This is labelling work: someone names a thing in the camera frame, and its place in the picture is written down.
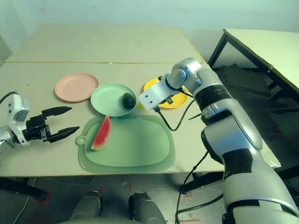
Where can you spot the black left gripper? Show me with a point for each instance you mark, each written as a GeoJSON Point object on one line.
{"type": "Point", "coordinates": [36, 128]}

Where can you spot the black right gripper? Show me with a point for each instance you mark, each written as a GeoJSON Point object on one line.
{"type": "Point", "coordinates": [167, 100]}

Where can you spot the dark green avocado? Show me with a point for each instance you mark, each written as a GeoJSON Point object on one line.
{"type": "Point", "coordinates": [128, 100]}

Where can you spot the red watermelon slice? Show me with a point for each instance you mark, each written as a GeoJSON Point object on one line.
{"type": "Point", "coordinates": [101, 135]}

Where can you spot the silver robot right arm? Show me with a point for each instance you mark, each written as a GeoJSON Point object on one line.
{"type": "Point", "coordinates": [233, 140]}

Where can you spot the yellow plastic plate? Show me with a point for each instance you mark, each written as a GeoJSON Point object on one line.
{"type": "Point", "coordinates": [177, 102]}

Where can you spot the pink plastic plate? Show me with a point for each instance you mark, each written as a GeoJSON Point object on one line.
{"type": "Point", "coordinates": [74, 87]}

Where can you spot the mint green plastic plate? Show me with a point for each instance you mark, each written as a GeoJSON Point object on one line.
{"type": "Point", "coordinates": [105, 100]}

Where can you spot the green cutting board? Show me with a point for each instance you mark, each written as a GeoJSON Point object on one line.
{"type": "Point", "coordinates": [135, 144]}

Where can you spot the grey robot left leg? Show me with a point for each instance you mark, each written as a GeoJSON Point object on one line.
{"type": "Point", "coordinates": [86, 205]}

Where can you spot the grey robot leg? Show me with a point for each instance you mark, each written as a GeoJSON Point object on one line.
{"type": "Point", "coordinates": [86, 205]}
{"type": "Point", "coordinates": [144, 207]}

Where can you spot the grey robot right leg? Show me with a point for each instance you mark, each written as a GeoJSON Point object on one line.
{"type": "Point", "coordinates": [144, 207]}

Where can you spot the black-framed side table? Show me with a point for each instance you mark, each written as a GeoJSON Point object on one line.
{"type": "Point", "coordinates": [268, 46]}

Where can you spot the clear plastic sheet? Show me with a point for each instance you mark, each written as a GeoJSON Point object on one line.
{"type": "Point", "coordinates": [274, 163]}

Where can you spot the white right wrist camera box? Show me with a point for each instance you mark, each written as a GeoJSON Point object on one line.
{"type": "Point", "coordinates": [153, 96]}

